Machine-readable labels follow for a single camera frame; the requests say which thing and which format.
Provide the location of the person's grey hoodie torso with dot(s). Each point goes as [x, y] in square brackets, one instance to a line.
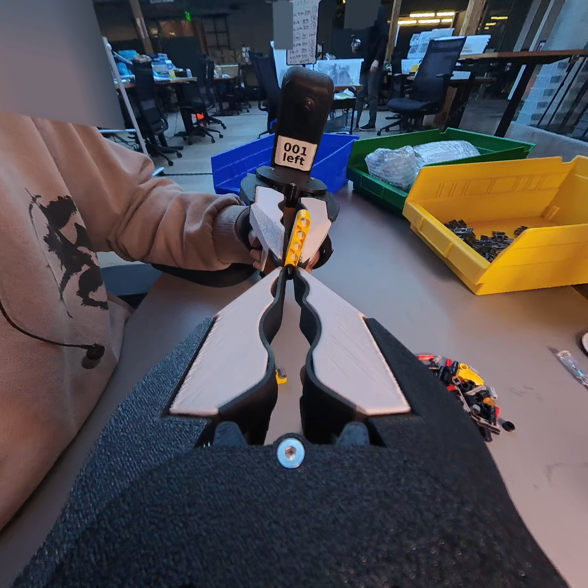
[46, 321]

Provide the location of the heap of dark grey plates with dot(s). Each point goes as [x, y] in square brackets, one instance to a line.
[487, 243]

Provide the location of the pile of black red pins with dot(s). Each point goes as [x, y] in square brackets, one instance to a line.
[468, 395]

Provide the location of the grey desk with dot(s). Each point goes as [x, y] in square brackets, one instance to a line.
[436, 321]

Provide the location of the long yellow perforated beam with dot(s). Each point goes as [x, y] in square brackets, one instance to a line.
[296, 239]

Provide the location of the clear plastic bag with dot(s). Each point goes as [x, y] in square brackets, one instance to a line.
[395, 165]

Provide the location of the thick wooden post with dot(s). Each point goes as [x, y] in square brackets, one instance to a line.
[473, 18]

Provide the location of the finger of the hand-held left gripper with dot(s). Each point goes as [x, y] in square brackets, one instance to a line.
[317, 225]
[266, 220]

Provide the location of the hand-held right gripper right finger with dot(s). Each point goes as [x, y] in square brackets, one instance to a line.
[358, 367]

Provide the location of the person's left forearm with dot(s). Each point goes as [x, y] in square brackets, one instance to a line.
[160, 220]

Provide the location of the white printed wall paper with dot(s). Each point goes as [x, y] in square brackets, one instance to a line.
[303, 32]

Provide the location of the person's left hand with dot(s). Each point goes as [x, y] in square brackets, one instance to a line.
[257, 255]

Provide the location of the dark background table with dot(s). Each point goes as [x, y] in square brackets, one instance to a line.
[528, 57]

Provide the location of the short yellow beam with pins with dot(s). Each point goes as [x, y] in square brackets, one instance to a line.
[280, 377]

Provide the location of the green plastic bin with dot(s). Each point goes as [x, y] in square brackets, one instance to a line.
[376, 193]

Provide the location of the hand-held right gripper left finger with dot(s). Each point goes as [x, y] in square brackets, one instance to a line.
[220, 367]

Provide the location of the black wrist rest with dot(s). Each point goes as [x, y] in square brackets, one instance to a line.
[206, 275]

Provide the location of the blue plastic bin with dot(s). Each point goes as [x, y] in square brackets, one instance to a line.
[239, 165]

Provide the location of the black mesh office chair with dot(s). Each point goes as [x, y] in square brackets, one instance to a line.
[432, 78]

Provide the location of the black metal railing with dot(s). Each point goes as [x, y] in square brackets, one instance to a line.
[565, 96]

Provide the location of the thin wooden post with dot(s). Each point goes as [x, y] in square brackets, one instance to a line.
[141, 27]

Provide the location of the yellow plastic bin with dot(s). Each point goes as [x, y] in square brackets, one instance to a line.
[459, 193]

